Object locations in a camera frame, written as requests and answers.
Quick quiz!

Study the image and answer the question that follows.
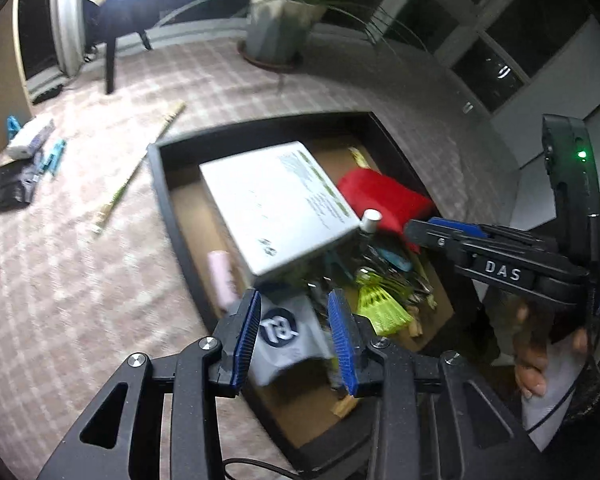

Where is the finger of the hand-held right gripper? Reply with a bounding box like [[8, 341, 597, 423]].
[[404, 219, 463, 256], [429, 216, 556, 248]]

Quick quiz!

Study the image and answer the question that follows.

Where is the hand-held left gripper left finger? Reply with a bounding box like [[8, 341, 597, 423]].
[[37, 287, 263, 480]]

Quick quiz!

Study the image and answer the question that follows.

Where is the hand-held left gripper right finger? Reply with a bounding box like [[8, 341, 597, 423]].
[[327, 287, 546, 480]]

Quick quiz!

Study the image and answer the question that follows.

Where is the grey mask packet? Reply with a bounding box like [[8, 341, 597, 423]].
[[250, 292, 336, 388]]

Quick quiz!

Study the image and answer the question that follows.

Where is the large white cardboard box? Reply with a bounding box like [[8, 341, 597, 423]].
[[198, 141, 362, 278]]

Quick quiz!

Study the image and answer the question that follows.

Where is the black storage tray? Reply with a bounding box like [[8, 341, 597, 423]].
[[147, 110, 486, 476]]

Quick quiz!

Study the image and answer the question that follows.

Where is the plaid covered desktop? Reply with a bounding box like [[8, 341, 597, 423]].
[[0, 35, 521, 480]]

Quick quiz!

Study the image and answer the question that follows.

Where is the person's right hand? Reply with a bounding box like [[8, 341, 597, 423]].
[[512, 302, 588, 401]]

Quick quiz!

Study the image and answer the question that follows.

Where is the red fabric pouch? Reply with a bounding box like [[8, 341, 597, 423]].
[[337, 167, 436, 253]]

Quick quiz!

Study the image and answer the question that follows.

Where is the small white capped bottle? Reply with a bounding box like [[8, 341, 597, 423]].
[[361, 208, 382, 236]]

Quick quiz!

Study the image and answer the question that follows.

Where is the pink tube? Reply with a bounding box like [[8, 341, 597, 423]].
[[207, 250, 238, 308]]

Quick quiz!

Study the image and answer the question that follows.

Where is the pale wrapped chopstick pack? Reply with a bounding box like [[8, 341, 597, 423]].
[[91, 101, 187, 235]]

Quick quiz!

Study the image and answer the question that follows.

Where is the dark plant saucer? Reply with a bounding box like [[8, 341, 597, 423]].
[[236, 37, 305, 73]]

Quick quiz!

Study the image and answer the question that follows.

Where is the potted plant grey pot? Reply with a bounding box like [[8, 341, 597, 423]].
[[157, 0, 431, 66]]

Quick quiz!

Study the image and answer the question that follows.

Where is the dark foil packet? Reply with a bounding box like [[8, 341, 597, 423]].
[[0, 162, 43, 218]]

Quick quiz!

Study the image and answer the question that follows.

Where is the white dotted box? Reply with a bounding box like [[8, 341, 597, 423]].
[[5, 119, 56, 160]]

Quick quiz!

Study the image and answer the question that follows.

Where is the black power strip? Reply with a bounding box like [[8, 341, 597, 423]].
[[30, 82, 63, 106]]

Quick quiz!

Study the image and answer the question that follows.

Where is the brown cabinet panel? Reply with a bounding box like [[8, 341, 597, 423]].
[[0, 5, 33, 161]]

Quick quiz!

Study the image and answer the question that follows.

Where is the silver metal pole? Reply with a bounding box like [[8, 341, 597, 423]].
[[50, 0, 87, 78]]

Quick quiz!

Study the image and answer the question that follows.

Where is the black cable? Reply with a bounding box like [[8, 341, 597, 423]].
[[220, 457, 331, 480]]

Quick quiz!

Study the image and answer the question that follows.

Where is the white window frame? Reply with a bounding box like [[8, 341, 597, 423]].
[[380, 0, 600, 171]]

